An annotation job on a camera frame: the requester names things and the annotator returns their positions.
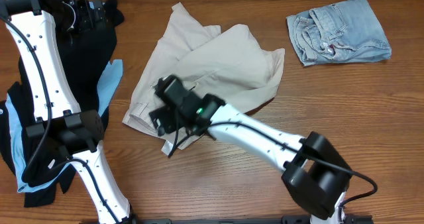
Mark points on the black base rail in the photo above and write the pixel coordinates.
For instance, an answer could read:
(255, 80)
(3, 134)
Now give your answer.
(289, 219)

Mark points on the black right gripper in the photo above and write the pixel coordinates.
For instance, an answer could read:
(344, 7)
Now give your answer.
(163, 120)

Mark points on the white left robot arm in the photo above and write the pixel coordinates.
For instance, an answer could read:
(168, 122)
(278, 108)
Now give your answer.
(53, 120)

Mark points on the black and blue garment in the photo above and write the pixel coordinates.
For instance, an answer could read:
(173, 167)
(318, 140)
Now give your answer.
(92, 75)

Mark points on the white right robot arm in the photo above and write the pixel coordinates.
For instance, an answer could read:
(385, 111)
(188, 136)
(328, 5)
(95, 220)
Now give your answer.
(315, 174)

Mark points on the beige khaki shorts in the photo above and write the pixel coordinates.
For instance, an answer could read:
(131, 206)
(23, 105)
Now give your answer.
(230, 65)

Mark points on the folded light blue jeans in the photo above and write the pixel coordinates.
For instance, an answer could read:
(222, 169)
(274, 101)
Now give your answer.
(343, 32)

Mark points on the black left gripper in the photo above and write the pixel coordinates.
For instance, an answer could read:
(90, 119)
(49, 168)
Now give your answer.
(89, 23)

